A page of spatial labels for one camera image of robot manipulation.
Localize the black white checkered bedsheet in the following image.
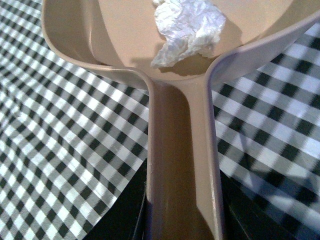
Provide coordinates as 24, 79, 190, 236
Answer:
0, 0, 320, 240

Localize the white tissue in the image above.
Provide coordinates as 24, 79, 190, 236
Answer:
150, 0, 227, 68

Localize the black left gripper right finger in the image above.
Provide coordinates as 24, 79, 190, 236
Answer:
220, 172, 320, 240

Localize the beige plastic dustpan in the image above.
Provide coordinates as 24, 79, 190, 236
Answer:
41, 0, 320, 240

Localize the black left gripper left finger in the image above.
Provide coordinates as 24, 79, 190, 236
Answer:
86, 160, 147, 240

